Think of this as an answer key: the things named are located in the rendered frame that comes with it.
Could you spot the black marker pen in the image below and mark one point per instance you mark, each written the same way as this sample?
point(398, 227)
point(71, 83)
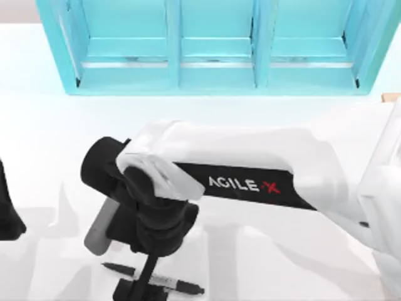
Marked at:
point(185, 286)

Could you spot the pale wooden board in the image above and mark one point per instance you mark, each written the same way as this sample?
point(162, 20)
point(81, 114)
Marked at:
point(390, 97)

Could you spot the light blue rack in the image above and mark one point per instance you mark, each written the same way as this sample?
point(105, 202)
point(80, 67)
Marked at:
point(216, 78)

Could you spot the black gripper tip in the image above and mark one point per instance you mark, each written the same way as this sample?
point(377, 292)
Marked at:
point(9, 213)

